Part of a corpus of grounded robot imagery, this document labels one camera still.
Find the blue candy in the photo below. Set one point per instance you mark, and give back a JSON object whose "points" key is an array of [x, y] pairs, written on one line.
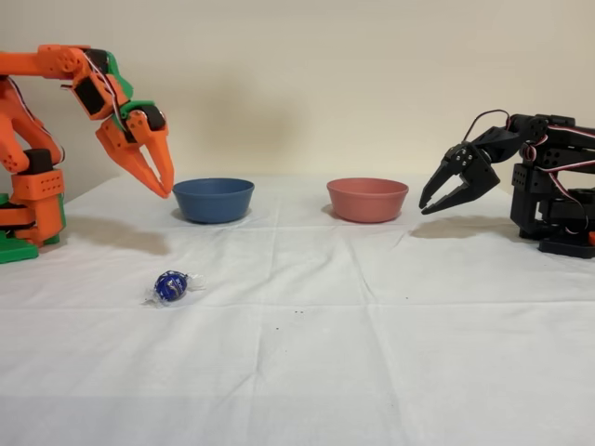
{"points": [[171, 285]]}

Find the orange green robot arm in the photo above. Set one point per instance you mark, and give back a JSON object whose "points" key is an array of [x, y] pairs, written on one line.
{"points": [[28, 62]]}

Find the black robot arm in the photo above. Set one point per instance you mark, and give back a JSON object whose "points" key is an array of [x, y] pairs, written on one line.
{"points": [[558, 158]]}

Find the green arm base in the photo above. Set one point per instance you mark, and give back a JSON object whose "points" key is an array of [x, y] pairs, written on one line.
{"points": [[18, 253]]}

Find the blue bowl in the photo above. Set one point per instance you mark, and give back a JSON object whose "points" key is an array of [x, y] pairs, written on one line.
{"points": [[214, 204]]}

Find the red bowl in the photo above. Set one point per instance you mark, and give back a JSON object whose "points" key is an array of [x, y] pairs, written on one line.
{"points": [[367, 204]]}

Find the white tablecloth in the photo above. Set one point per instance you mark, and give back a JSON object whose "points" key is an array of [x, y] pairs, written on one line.
{"points": [[325, 348]]}

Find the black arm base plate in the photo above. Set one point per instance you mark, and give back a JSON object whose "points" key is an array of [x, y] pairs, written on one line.
{"points": [[567, 247]]}

